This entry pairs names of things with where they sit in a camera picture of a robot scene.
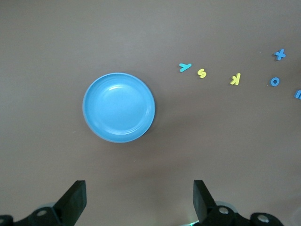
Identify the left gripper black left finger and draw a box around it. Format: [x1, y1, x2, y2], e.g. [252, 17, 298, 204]
[14, 180, 87, 226]

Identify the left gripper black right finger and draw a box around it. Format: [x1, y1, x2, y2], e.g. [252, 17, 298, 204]
[193, 180, 250, 226]

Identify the yellow letter k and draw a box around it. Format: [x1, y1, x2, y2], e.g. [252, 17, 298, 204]
[230, 73, 241, 86]

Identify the blue plate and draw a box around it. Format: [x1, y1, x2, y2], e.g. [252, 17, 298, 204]
[82, 72, 156, 144]

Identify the brown paper table cover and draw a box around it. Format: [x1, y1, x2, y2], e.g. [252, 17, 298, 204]
[0, 0, 301, 226]

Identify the blue letter x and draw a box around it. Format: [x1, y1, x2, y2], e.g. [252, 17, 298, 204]
[274, 48, 287, 60]

